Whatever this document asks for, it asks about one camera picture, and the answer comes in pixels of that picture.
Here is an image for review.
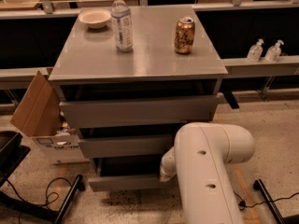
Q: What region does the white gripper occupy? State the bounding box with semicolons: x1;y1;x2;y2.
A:
159;147;177;182

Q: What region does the grey bottom drawer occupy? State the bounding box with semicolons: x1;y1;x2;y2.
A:
88;154;178;192

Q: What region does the grey drawer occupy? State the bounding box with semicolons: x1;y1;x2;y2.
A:
78;134;173;159
60;95;219;128
88;154;178;192

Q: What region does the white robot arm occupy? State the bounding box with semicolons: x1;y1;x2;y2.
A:
160;122;255;224

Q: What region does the grey middle drawer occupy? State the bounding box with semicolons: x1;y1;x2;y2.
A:
78;134;173;159

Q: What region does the grey drawer cabinet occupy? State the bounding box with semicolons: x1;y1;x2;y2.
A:
49;5;229;180

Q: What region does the grey top drawer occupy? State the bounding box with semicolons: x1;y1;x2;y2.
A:
60;95;219;128

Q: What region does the open cardboard box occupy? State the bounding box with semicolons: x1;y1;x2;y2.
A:
10;71;87;164

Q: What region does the black stand leg right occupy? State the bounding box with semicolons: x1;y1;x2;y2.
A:
253;179;299;224

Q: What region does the black stand leg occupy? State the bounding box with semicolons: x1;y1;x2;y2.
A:
253;179;299;224
0;175;85;224

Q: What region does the black stand leg left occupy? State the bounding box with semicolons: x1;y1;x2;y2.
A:
0;175;85;224

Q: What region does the gold beverage can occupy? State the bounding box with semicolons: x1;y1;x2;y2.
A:
174;17;195;54

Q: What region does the black bin left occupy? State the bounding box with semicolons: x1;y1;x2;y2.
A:
0;131;31;187

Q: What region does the left hand sanitizer bottle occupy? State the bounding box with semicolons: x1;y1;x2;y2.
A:
247;38;263;62

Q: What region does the hand sanitizer bottle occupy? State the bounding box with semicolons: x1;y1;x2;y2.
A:
264;39;284;62
247;38;263;62

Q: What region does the right hand sanitizer bottle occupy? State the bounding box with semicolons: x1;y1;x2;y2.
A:
264;39;284;62

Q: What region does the clear plastic water bottle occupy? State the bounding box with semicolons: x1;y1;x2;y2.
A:
111;0;133;52

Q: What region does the white paper bowl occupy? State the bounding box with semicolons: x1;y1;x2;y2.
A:
78;8;111;29

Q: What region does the black floor cable right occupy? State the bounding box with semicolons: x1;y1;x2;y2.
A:
233;190;299;212

